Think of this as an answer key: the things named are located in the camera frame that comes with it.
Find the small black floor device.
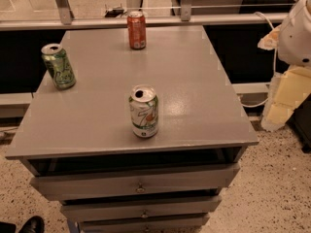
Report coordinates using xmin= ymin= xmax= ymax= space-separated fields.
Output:
xmin=104 ymin=5 xmax=125 ymax=17

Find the grey drawer cabinet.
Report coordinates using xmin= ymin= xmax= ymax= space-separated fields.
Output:
xmin=7 ymin=26 xmax=258 ymax=233

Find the black shoe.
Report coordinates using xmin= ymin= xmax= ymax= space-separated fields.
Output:
xmin=18 ymin=216 xmax=45 ymax=233

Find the grey metal railing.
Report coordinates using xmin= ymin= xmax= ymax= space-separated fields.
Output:
xmin=0 ymin=0 xmax=311 ymax=31

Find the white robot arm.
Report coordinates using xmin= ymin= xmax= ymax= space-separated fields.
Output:
xmin=258 ymin=0 xmax=311 ymax=132

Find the orange soda can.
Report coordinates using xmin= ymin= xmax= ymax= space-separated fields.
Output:
xmin=127 ymin=11 xmax=147 ymax=50

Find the green soda can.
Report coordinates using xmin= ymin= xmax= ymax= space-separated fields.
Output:
xmin=41 ymin=44 xmax=76 ymax=89

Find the white cable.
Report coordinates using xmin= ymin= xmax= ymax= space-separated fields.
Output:
xmin=239 ymin=11 xmax=280 ymax=109

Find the white green 7up can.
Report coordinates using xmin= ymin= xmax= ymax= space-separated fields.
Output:
xmin=128 ymin=84 xmax=158 ymax=138

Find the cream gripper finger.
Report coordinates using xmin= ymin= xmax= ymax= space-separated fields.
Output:
xmin=260 ymin=65 xmax=311 ymax=132
xmin=258 ymin=25 xmax=281 ymax=50

